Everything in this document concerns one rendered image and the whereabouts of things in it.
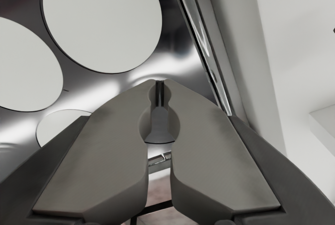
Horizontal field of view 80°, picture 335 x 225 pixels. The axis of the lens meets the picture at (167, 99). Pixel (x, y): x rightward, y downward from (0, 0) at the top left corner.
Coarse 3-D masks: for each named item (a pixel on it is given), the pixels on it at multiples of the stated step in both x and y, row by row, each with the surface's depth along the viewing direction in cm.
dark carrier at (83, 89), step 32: (0, 0) 16; (32, 0) 16; (160, 0) 17; (64, 64) 19; (160, 64) 20; (192, 64) 20; (64, 96) 21; (96, 96) 21; (160, 96) 22; (0, 128) 23; (32, 128) 24; (160, 128) 24; (0, 160) 26
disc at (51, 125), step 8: (56, 112) 22; (64, 112) 22; (72, 112) 22; (80, 112) 23; (88, 112) 23; (48, 120) 23; (56, 120) 23; (64, 120) 23; (72, 120) 23; (40, 128) 24; (48, 128) 24; (56, 128) 24; (64, 128) 24; (40, 136) 24; (48, 136) 24; (40, 144) 25
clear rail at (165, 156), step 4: (168, 152) 27; (156, 156) 27; (160, 156) 27; (164, 156) 27; (168, 156) 26; (148, 160) 27; (152, 160) 27; (156, 160) 27; (160, 160) 27; (164, 160) 27; (152, 164) 27; (156, 164) 27
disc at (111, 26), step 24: (48, 0) 16; (72, 0) 16; (96, 0) 17; (120, 0) 17; (144, 0) 17; (48, 24) 17; (72, 24) 17; (96, 24) 18; (120, 24) 18; (144, 24) 18; (72, 48) 19; (96, 48) 19; (120, 48) 19; (144, 48) 19
